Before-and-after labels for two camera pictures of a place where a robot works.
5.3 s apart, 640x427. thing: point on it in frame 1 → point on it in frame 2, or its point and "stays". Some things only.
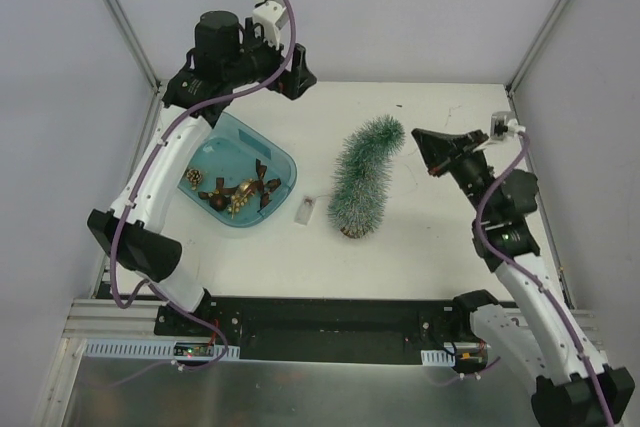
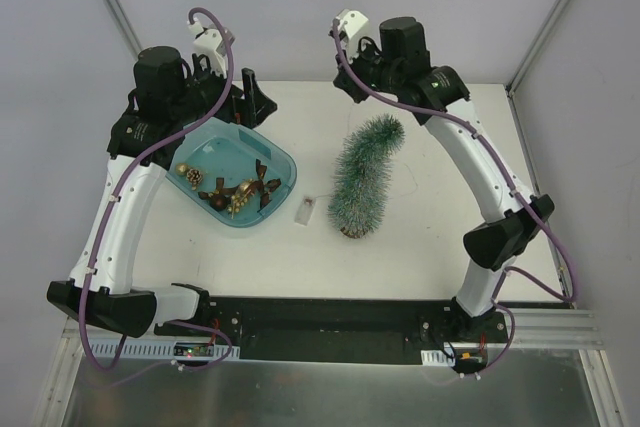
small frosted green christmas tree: x=360 y=180 stays
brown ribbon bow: x=264 y=186 stays
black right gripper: x=455 y=151 → x=347 y=82
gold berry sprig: x=240 y=199 stays
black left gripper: x=283 y=71 → x=241 y=104
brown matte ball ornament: x=218 y=202 stays
